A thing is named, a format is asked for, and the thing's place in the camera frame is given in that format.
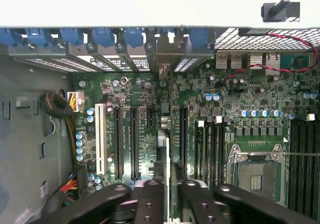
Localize short black expansion slot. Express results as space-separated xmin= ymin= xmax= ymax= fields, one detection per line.
xmin=146 ymin=107 xmax=156 ymax=129

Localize red black twisted wire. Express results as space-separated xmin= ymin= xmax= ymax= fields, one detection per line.
xmin=221 ymin=33 xmax=320 ymax=86

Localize white power connector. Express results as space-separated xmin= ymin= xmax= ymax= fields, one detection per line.
xmin=66 ymin=91 xmax=86 ymax=113

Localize silver rear port connector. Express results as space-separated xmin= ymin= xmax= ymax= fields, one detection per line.
xmin=229 ymin=53 xmax=244 ymax=69
xmin=215 ymin=53 xmax=230 ymax=69
xmin=264 ymin=52 xmax=281 ymax=76
xmin=249 ymin=52 xmax=264 ymax=70

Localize black case lock tab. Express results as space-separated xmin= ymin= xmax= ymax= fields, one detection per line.
xmin=261 ymin=0 xmax=301 ymax=22

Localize black open PC case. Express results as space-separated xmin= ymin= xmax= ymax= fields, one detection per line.
xmin=0 ymin=0 xmax=320 ymax=224

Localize CPU socket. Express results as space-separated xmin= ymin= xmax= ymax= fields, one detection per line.
xmin=226 ymin=144 xmax=287 ymax=206

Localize coloured power supply wires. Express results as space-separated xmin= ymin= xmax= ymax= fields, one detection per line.
xmin=59 ymin=173 xmax=80 ymax=207

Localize green motherboard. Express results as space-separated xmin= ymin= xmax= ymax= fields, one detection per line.
xmin=72 ymin=56 xmax=320 ymax=224

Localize white PCI expansion slot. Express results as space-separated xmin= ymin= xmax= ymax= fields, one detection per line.
xmin=94 ymin=103 xmax=108 ymax=176

